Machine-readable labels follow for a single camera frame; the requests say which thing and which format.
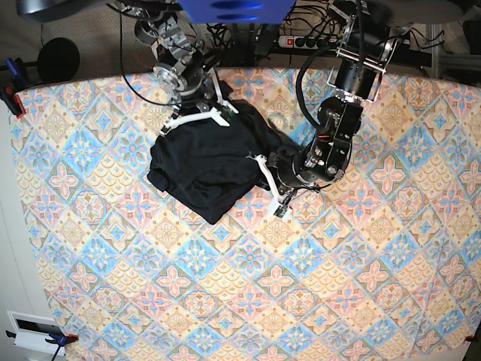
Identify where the black round stool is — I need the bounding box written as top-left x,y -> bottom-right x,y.
37,38 -> 80,83

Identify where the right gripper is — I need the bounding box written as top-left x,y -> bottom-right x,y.
154,53 -> 239,136

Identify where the white wall vent box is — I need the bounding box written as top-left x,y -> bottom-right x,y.
7,311 -> 62,356

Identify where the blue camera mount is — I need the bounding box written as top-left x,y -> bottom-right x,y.
178,0 -> 295,25

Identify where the patterned colourful tablecloth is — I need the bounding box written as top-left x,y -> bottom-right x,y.
9,75 -> 480,360

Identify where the red blue clamp top left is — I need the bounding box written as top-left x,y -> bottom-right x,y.
1,58 -> 29,119

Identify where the black clamp bottom right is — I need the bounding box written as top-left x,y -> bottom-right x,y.
464,335 -> 479,342

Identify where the white power strip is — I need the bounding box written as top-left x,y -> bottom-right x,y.
277,35 -> 338,54

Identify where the blue clamp bottom left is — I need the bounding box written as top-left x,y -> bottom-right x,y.
5,330 -> 79,347

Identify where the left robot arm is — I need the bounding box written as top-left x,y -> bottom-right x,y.
254,14 -> 398,218

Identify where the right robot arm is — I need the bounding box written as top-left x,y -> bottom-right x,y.
119,1 -> 238,136

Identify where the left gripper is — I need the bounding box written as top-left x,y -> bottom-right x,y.
248,143 -> 350,220

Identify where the black t-shirt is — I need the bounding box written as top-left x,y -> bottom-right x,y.
147,100 -> 282,225

